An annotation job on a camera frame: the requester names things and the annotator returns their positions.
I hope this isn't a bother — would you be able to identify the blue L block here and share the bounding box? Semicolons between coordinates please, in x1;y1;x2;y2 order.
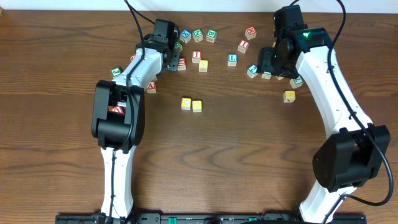
228;54;238;67

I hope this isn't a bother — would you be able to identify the yellow C block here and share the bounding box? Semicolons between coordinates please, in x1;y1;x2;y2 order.
181;98;192;111

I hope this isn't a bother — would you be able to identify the yellow O block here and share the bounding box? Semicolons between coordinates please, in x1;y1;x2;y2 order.
192;100;203;113

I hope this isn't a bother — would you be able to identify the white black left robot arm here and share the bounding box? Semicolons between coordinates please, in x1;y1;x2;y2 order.
91;19;180;223

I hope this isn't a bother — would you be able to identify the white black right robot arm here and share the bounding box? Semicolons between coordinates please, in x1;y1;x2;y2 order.
257;2;391;223

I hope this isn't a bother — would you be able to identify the red U block upper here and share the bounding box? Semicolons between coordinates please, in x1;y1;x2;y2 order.
177;57;187;71

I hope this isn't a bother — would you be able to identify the red u block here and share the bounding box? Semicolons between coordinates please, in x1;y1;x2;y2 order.
110;106;124;114
177;57;187;71

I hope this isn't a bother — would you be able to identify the green Z block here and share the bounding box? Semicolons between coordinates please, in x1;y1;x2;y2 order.
261;72;272;80

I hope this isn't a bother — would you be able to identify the blue 2 block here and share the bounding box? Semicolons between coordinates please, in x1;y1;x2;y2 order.
247;65;257;78

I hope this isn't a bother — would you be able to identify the green F block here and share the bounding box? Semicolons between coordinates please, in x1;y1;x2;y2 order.
174;41;183;52

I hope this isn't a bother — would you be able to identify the red i block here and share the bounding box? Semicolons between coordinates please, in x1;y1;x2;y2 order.
192;50;202;63
238;40;249;54

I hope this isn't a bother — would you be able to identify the red I block right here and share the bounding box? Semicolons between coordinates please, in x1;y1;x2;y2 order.
238;40;249;54

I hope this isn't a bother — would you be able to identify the yellow S block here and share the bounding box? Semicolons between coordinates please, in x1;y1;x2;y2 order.
198;60;208;73

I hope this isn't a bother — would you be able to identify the red A block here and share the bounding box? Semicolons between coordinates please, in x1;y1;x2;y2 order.
146;82;157;93

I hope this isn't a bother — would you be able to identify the blue X block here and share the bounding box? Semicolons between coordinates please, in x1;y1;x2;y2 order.
180;29;192;44

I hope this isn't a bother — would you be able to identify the red block far right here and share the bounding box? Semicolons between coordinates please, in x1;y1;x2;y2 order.
245;26;257;40

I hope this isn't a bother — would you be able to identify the green T block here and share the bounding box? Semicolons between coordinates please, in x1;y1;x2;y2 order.
290;76;304;89

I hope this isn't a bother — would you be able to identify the green N block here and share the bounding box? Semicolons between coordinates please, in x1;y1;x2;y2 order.
192;29;203;42

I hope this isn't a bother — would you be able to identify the yellow block right lower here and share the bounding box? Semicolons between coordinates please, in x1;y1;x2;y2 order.
283;90;296;103

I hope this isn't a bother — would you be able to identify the green B block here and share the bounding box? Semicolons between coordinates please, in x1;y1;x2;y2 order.
206;29;218;43

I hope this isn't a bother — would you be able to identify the green J block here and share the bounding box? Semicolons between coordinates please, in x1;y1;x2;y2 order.
111;67;123;78

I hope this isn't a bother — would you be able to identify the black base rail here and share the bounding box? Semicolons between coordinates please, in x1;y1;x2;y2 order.
55;212;368;224

